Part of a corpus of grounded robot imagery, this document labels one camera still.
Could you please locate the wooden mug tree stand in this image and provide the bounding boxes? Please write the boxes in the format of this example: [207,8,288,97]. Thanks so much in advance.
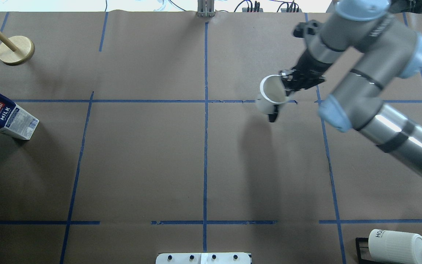
[0,30,35,66]

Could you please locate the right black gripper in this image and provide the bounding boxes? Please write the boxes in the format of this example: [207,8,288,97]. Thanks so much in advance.
[279,50,333,96]

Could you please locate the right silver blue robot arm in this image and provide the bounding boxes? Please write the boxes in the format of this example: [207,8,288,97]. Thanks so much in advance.
[280,0,422,177]

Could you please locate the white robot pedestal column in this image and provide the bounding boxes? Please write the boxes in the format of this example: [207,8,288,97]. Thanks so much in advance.
[155,252,253,264]

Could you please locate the blue white milk carton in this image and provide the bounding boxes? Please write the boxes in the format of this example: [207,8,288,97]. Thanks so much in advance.
[0,93,40,140]

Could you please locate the aluminium frame post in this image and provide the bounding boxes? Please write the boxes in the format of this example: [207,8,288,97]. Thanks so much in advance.
[197,0,215,17]

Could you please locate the white smiley face mug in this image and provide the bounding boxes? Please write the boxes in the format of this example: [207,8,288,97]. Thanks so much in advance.
[255,74,291,122]

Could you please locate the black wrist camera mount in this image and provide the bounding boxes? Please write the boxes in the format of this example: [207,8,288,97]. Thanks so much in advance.
[292,19,324,39]

